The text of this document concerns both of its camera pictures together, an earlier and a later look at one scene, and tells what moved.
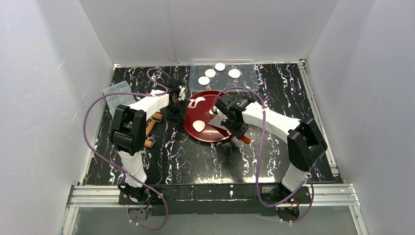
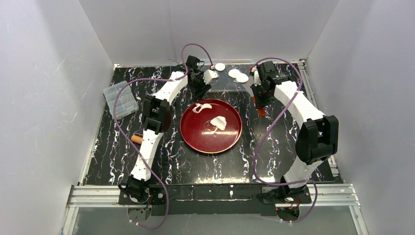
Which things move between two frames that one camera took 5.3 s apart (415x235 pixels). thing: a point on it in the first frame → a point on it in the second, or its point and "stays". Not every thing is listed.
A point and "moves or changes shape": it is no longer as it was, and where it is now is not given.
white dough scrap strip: x=196 y=101 → x=206 y=105
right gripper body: x=239 y=129 → x=261 y=100
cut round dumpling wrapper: x=198 y=125 → x=242 y=78
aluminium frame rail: x=95 y=196 stays
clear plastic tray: x=219 y=75 stays
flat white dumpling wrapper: x=219 y=66 stays
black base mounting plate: x=214 y=199 stays
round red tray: x=197 y=114 moves or changes shape
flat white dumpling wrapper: x=234 y=73 stays
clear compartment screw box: x=113 y=102 stays
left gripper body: x=176 y=110 → x=200 y=85
